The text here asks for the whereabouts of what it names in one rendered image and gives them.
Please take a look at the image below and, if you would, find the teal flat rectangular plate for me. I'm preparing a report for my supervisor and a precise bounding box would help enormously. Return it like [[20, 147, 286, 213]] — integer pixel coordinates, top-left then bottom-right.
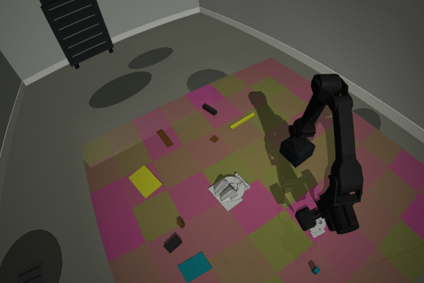
[[178, 252, 212, 283]]

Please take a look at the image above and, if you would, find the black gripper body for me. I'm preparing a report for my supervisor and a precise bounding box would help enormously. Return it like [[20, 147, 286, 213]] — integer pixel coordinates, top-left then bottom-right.
[[295, 194, 333, 231]]

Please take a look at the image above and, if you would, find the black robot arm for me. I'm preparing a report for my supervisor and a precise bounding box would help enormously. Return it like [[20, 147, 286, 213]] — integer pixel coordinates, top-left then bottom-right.
[[288, 74, 364, 235]]

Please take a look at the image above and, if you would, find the small teal cube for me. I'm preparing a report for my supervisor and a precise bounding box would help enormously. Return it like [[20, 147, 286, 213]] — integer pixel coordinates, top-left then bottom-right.
[[312, 267, 320, 275]]

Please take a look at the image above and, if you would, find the yellow flat bar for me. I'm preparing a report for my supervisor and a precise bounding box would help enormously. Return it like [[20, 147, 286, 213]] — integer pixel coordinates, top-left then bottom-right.
[[230, 112, 255, 129]]

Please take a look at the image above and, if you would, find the yellow flat rectangular plate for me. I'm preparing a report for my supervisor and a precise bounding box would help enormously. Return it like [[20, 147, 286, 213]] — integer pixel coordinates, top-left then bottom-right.
[[129, 165, 163, 198]]

